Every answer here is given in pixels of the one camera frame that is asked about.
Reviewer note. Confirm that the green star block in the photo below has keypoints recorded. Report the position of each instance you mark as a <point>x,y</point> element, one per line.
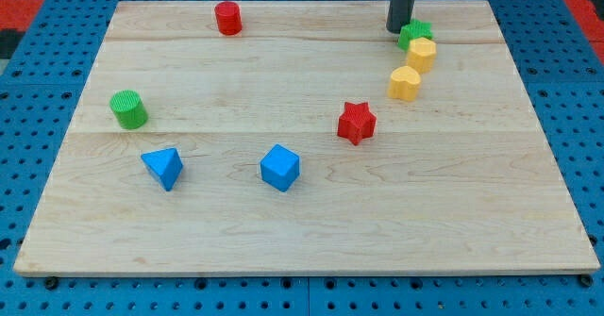
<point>415,29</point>

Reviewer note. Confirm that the red star block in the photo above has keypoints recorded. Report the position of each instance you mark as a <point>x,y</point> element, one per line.
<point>356,123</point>

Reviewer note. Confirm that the yellow hexagon block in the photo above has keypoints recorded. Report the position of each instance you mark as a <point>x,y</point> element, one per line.
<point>421,55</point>

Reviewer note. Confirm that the blue cube block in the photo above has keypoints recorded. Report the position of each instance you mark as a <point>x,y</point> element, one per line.
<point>280,167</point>

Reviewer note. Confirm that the yellow heart block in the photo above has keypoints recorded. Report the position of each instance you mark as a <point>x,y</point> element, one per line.
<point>404,84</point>

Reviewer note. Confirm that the blue triangular prism block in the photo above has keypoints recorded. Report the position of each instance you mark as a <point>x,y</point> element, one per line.
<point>164,166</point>

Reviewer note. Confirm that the red cylinder block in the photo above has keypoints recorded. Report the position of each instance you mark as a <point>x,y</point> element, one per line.
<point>228,18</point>

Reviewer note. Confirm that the wooden board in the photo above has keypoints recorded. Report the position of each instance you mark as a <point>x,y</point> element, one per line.
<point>461,181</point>

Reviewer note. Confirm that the green cylinder block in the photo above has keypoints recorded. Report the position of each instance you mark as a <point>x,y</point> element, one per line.
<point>127,107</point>

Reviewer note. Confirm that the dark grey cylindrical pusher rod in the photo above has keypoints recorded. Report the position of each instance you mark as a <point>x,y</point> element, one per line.
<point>399,14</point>

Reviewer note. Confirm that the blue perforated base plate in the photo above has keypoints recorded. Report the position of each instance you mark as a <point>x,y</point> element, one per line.
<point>46,74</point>

